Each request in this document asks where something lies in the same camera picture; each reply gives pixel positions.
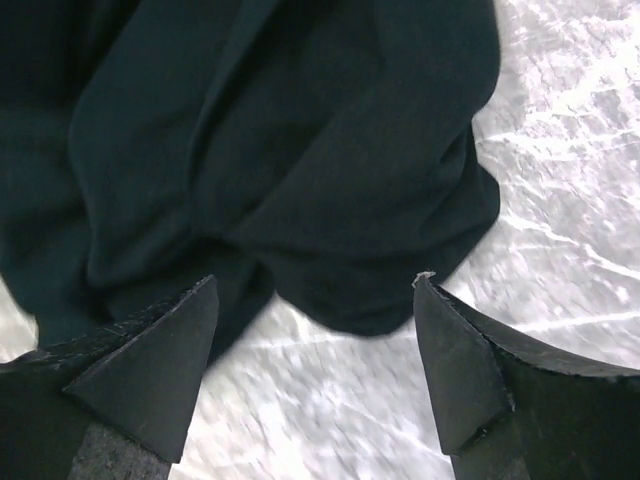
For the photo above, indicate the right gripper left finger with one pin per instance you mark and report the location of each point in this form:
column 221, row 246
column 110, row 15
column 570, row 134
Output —
column 114, row 404

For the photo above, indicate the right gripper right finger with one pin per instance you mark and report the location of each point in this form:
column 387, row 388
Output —
column 509, row 406

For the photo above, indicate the black t shirt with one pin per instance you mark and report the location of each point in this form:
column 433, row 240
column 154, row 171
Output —
column 321, row 151

